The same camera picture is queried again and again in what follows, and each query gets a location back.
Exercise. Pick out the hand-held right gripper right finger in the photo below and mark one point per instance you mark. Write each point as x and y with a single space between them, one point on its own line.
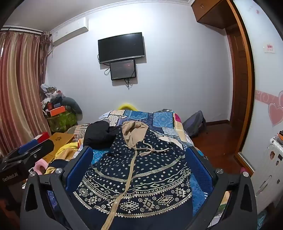
196 168

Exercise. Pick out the grey backpack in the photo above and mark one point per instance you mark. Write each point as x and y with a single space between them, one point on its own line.
194 125

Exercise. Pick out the wall-mounted black television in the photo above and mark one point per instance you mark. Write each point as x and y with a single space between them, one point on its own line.
121 47

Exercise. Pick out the black garment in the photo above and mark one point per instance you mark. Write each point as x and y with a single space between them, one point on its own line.
99 135

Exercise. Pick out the white heart-print sliding door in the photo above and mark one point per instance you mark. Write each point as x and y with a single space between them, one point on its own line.
263 84

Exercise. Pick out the striped pink curtain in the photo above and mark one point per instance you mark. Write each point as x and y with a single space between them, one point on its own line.
20 88

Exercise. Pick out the yellow plastic item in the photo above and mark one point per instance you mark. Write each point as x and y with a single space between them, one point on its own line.
127 106

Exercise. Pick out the pile of boxes and toys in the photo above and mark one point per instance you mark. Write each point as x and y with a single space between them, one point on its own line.
58 102

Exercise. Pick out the wooden lap desk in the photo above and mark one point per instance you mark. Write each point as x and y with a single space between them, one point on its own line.
59 141

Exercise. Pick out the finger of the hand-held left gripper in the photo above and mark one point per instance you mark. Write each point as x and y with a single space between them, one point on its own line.
28 146

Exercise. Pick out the red box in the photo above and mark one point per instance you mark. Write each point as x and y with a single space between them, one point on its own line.
42 136

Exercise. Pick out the green patterned box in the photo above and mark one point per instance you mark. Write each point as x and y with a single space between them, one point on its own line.
63 122

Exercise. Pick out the red wall sticker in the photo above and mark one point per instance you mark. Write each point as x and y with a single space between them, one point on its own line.
269 48

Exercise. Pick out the wooden door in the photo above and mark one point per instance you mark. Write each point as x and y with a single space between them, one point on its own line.
243 88

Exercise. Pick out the yellow garment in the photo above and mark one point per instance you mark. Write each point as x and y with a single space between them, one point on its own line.
65 152

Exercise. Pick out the navy patterned hooded jacket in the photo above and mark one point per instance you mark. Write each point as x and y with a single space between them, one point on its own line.
141 177

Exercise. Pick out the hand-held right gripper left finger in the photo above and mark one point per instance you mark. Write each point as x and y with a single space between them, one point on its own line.
80 168

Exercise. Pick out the small black wall monitor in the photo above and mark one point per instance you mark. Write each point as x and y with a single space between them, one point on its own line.
123 69

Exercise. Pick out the wooden overhead cabinet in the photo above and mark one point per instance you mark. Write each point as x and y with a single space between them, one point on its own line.
210 12

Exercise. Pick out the white air conditioner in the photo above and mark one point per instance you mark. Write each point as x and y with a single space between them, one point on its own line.
69 31

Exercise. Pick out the blue patchwork quilt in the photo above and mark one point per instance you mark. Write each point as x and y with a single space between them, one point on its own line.
154 119

